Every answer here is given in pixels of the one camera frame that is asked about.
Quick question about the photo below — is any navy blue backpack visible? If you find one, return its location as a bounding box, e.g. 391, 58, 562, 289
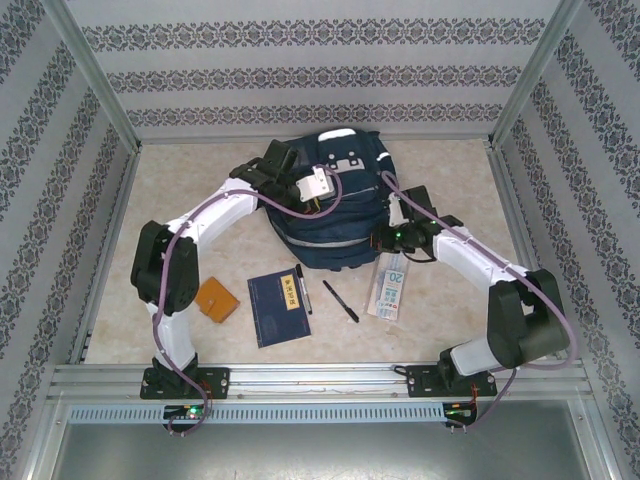
263, 128, 399, 272

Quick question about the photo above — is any clear ruler set package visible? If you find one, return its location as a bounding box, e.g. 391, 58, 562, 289
364, 253, 412, 321

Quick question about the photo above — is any slim black pen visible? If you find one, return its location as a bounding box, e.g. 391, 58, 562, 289
322, 279, 360, 324

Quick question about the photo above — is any black marker white label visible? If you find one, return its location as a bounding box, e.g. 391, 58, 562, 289
294, 263, 314, 314

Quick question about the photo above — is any blue notebook yellow label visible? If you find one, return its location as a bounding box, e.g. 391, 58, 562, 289
246, 269, 312, 350

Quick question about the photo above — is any orange leather wallet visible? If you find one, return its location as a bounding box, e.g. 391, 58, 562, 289
194, 277, 241, 325

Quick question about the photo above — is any grey metal sheet panel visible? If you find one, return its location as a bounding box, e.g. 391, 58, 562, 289
29, 419, 614, 480

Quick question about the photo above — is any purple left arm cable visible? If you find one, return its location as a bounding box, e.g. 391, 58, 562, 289
151, 164, 344, 437

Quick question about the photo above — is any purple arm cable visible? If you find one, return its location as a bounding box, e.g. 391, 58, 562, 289
379, 171, 580, 435
151, 164, 344, 437

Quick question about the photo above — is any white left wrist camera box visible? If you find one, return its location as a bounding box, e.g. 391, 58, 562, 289
295, 164, 337, 204

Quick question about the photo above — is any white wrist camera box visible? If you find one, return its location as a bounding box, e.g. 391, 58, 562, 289
386, 194, 409, 227
295, 164, 337, 204

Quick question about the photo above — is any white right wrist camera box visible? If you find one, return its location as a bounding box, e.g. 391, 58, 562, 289
386, 194, 409, 227

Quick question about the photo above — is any thin aluminium wall strip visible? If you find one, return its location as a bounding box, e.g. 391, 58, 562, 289
137, 135, 496, 147

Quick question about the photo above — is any aluminium side rail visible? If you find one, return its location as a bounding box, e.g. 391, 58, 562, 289
69, 149, 142, 365
487, 142, 569, 360

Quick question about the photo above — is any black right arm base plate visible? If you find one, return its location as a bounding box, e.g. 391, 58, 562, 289
405, 363, 500, 400

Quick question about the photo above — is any long aluminium mounting rail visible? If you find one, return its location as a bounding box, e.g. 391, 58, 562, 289
47, 362, 587, 402

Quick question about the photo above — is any grey slotted cable duct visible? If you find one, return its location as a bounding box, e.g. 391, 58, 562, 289
66, 402, 447, 426

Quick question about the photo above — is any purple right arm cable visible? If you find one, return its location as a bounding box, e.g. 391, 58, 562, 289
379, 171, 580, 435

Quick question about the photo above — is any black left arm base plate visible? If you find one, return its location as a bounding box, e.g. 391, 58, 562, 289
139, 366, 232, 401

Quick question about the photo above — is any aluminium frame post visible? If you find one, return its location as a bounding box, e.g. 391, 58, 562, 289
42, 0, 145, 154
492, 0, 584, 146

